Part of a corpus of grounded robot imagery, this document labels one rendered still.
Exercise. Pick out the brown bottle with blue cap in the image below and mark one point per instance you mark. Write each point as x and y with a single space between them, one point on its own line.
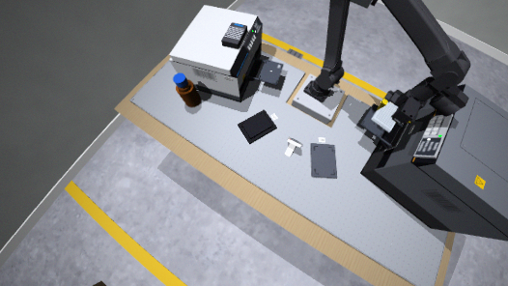
186 90

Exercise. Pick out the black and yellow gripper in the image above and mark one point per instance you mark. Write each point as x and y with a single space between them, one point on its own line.
392 97

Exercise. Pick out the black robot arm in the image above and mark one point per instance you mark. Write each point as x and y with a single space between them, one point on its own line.
439 52

